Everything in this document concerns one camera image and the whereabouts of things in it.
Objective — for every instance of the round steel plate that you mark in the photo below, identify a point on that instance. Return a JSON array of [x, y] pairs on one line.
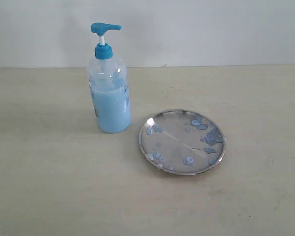
[[182, 142]]

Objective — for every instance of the blue pump soap bottle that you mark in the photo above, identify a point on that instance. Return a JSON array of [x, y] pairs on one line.
[[108, 84]]

